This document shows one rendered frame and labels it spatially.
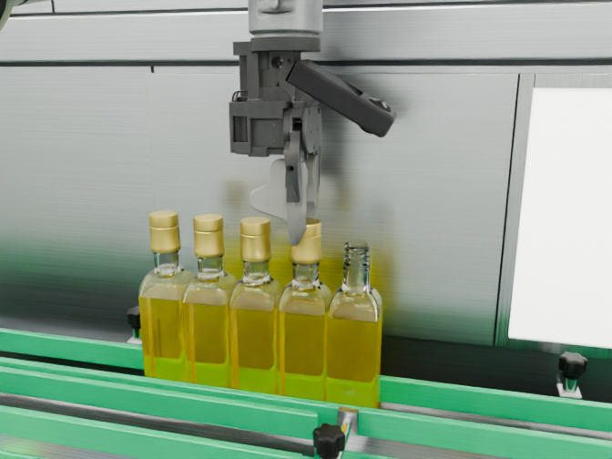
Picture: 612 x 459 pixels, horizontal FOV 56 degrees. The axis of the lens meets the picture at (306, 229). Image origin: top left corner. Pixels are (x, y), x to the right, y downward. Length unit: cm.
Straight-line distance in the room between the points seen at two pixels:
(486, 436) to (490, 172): 30
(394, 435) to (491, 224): 27
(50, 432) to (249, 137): 38
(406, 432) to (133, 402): 32
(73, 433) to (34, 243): 40
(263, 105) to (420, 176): 23
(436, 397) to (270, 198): 31
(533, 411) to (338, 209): 33
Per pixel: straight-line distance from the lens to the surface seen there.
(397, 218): 74
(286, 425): 67
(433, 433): 67
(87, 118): 91
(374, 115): 59
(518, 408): 74
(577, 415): 75
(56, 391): 79
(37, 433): 73
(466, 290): 77
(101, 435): 68
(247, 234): 64
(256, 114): 59
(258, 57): 61
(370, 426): 67
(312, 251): 63
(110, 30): 85
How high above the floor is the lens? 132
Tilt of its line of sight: 15 degrees down
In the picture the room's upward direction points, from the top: straight up
